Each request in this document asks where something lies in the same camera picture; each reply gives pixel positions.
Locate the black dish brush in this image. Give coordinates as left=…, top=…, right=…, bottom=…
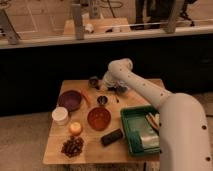
left=88, top=76, right=120, bottom=104

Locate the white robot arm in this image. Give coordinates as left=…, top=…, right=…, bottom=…
left=103, top=58, right=213, bottom=171

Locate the small metal cup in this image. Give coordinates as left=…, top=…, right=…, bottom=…
left=97, top=96, right=108, bottom=106

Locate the white paper cup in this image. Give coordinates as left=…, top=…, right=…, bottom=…
left=52, top=107, right=69, bottom=125

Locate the crumpled blue foil wrapper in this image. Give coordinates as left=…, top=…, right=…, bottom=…
left=116, top=85, right=128, bottom=94

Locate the orange carrot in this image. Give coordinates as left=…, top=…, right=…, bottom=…
left=81, top=89, right=91, bottom=107

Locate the orange bowl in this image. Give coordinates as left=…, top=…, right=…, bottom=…
left=87, top=107, right=111, bottom=131

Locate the purple bowl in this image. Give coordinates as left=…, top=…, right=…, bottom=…
left=58, top=90, right=82, bottom=112

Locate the black rectangular block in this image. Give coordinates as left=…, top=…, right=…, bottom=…
left=101, top=129, right=123, bottom=146

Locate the wooden table in background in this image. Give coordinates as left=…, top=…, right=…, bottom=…
left=63, top=18, right=131, bottom=36

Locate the green plastic tray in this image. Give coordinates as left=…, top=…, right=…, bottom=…
left=120, top=105, right=160, bottom=157

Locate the yellow apple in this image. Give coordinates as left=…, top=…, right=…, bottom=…
left=69, top=122, right=83, bottom=135

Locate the clear plastic bag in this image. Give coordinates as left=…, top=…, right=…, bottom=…
left=141, top=129, right=159, bottom=149

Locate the bunch of brown grapes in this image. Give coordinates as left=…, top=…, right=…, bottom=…
left=61, top=136, right=84, bottom=158

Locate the grey metal post middle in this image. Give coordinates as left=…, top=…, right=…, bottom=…
left=72, top=4, right=84, bottom=40

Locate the grey metal post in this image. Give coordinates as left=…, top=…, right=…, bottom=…
left=72, top=4, right=84, bottom=40
left=164, top=0, right=184, bottom=34
left=0, top=9, right=20, bottom=45

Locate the grey metal post right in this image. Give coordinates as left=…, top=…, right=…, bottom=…
left=164, top=0, right=184, bottom=34

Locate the grey metal post left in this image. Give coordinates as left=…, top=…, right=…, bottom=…
left=0, top=9, right=20, bottom=45

